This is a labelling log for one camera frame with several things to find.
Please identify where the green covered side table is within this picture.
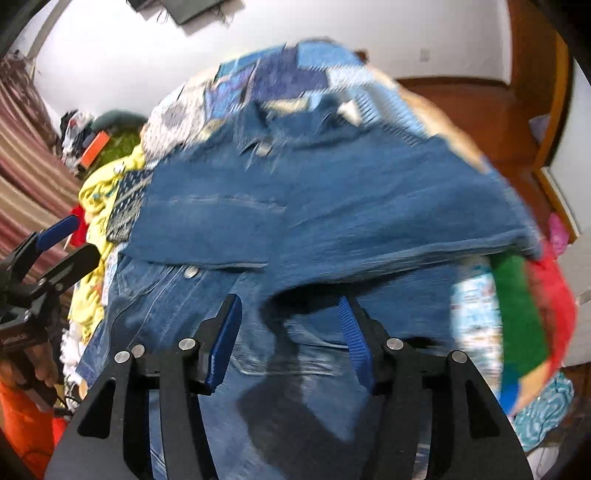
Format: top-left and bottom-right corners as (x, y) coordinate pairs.
(99, 126), (149, 171)

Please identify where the person's left hand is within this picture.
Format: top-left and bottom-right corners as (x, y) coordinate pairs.
(0, 342), (60, 411)

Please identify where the brown wooden wardrobe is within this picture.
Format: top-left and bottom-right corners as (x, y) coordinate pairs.
(505, 0), (583, 243)

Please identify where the yellow blanket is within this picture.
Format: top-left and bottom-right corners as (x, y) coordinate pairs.
(69, 148), (153, 333)

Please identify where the dark grey garment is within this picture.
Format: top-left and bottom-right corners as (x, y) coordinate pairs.
(92, 110), (148, 134)

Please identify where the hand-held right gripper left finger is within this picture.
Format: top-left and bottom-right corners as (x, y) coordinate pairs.
(44, 294), (243, 480)

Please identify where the red plush toy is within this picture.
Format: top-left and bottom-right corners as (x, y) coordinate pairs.
(69, 205), (90, 247)

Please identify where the pink cloth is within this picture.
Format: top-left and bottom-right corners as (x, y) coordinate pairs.
(547, 213), (570, 254)

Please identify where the blue patchwork bedspread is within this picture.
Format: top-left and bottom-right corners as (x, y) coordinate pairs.
(106, 39), (506, 370)

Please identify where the blue denim jacket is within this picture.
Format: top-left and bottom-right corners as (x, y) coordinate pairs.
(76, 95), (543, 480)

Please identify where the small black wall monitor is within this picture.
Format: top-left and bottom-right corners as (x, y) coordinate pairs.
(159, 0), (228, 26)

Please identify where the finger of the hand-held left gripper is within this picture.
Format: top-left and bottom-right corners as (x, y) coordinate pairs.
(37, 244), (101, 291)
(9, 215), (80, 273)

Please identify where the orange box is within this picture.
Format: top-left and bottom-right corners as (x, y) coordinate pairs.
(78, 130), (112, 169)

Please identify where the striped brown curtain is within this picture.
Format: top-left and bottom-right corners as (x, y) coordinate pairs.
(0, 55), (86, 287)

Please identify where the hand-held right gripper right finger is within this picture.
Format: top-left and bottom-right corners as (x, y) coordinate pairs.
(337, 296), (532, 480)

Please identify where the teal patterned cloth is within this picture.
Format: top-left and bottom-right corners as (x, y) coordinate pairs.
(512, 371), (575, 450)

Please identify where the red green multicoloured blanket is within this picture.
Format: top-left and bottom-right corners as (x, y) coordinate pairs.
(489, 242), (579, 416)

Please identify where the pile of clothes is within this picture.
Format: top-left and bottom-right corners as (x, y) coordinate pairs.
(59, 110), (100, 176)

